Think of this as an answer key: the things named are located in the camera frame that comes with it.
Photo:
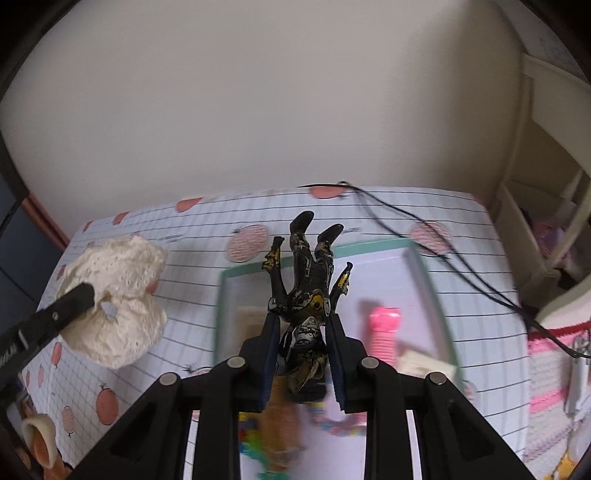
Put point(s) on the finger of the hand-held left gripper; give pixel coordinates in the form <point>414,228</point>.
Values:
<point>51,318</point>

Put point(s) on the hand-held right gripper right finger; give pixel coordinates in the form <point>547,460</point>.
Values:
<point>334,355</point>

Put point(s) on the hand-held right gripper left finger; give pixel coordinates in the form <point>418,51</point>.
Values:
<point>270,350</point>

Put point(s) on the teal rimmed white tray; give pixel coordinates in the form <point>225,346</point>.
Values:
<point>360,286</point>

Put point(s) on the beige snack packet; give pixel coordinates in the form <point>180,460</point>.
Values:
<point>281,429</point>

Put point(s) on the cream knitted cloth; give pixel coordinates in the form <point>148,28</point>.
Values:
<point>124,286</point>

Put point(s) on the black action figure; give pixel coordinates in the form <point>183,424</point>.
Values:
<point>304,277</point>

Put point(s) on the cream plastic cube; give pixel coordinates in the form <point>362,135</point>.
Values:
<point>422,362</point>

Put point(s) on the colourful plastic block toy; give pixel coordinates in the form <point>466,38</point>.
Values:
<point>249,438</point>

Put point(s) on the pink ribbed plastic toy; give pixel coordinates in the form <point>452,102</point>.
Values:
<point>383,337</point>

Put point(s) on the dark cabinet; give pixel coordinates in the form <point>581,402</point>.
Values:
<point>23,244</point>

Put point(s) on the cream orange toy piece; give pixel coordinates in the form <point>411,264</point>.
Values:
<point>39,427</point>

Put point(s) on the printed grid tablecloth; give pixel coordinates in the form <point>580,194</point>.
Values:
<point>194,240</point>

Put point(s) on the pink white knitted blanket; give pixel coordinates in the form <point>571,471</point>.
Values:
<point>545,378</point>

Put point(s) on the purple item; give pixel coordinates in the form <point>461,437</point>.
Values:
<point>545,235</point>

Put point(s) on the cream shelf unit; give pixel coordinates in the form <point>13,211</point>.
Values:
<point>549,138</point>

